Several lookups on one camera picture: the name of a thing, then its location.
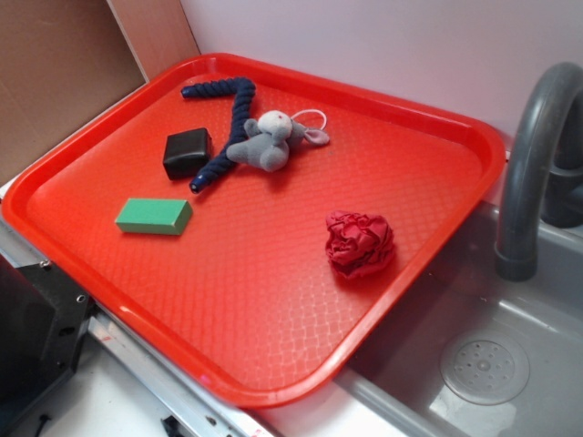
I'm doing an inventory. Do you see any red plastic tray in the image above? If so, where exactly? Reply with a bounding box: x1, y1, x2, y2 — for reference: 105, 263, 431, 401
2, 54, 506, 409

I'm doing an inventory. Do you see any grey plastic faucet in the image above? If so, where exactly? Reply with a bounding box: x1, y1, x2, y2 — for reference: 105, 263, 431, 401
495, 62, 582, 281

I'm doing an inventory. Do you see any grey plastic sink basin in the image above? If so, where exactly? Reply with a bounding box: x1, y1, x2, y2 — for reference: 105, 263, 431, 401
338, 204, 582, 436

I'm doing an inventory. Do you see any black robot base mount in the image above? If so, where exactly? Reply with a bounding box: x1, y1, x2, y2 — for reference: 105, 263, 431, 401
1, 259, 93, 432

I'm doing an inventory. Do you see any black rectangular block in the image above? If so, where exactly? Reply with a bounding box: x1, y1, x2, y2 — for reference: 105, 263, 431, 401
162, 127, 212, 180

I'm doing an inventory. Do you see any crumpled red paper ball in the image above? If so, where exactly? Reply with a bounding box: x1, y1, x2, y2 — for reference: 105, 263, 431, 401
325, 210, 395, 279

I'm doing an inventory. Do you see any grey plush mouse toy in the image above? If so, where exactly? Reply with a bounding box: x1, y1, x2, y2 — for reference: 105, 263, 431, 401
226, 108, 330, 172

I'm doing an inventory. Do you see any grey sink drain strainer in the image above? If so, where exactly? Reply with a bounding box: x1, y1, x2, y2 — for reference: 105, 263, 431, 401
439, 330, 530, 406

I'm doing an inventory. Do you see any green rectangular block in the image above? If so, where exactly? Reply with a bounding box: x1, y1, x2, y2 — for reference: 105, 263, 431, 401
115, 198, 193, 236

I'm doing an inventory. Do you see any brown cardboard panel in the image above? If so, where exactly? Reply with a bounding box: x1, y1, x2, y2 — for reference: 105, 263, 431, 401
1, 1, 199, 183

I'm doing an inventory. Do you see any dark blue twisted rope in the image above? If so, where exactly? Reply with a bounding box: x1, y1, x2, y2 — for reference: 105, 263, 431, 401
180, 76, 258, 195

